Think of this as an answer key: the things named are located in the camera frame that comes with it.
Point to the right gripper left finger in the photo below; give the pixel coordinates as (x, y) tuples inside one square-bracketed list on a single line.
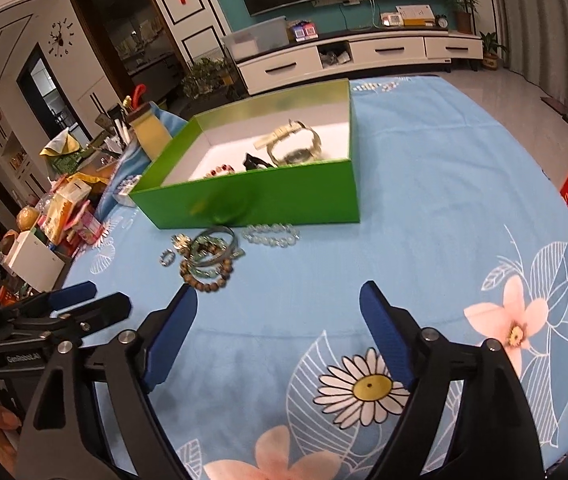
[(64, 436)]

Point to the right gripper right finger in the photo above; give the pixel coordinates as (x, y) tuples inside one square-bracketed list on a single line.
[(467, 416)]

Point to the silver bangle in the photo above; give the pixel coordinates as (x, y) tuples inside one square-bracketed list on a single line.
[(212, 246)]

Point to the black eyeglasses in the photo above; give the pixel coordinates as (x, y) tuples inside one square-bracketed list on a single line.
[(253, 163)]

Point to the white wrist watch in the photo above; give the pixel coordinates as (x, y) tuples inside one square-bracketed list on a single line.
[(291, 144)]

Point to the white box on side table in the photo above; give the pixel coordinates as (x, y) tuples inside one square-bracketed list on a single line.
[(34, 262)]

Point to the pink yogurt cup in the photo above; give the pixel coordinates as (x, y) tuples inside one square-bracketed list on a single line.
[(83, 223)]

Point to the yellow snack bag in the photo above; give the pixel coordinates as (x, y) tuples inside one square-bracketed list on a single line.
[(64, 201)]

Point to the blue floral tablecloth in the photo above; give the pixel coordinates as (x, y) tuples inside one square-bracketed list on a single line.
[(279, 377)]

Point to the gold flower brooch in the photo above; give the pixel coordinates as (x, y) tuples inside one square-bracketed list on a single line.
[(181, 243)]

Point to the green tissue box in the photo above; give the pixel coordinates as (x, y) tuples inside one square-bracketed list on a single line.
[(62, 155)]

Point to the yellow bottle with brown lid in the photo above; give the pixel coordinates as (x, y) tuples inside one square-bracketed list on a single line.
[(149, 130)]

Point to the green cardboard box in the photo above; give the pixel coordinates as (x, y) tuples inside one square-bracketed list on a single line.
[(199, 179)]

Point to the green plants by doorway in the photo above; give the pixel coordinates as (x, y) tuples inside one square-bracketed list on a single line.
[(208, 76)]

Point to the potted plant on floor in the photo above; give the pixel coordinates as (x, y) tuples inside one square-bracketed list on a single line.
[(491, 50)]

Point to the white TV cabinet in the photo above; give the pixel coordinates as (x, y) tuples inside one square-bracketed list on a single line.
[(318, 59)]

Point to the small alarm clock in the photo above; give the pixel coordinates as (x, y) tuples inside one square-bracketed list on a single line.
[(441, 21)]

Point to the white and yellow router box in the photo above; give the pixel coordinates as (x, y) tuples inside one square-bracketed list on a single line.
[(416, 15)]

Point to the clear plastic storage bin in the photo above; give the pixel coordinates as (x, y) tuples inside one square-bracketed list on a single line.
[(257, 39)]

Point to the potted plant on cabinet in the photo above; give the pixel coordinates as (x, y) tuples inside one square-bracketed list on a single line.
[(463, 11)]

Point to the black wall clock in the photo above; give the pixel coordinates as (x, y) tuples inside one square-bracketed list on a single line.
[(61, 38)]

